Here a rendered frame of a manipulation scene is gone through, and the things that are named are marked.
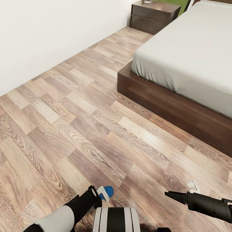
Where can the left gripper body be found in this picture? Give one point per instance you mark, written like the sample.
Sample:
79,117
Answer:
98,199

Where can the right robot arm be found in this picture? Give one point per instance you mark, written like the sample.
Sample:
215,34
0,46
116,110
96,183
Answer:
203,204

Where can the bed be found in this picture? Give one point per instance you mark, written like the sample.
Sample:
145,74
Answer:
184,73

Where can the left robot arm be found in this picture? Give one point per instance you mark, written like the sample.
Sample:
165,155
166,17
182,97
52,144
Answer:
66,217

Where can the fixed window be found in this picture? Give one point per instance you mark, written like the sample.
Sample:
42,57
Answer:
183,3

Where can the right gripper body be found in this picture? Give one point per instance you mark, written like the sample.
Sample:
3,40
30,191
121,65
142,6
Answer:
201,203

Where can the sandal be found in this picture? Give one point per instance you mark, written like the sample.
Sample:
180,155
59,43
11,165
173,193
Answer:
109,191

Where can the nightstand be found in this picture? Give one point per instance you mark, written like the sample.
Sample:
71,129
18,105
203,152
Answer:
152,17

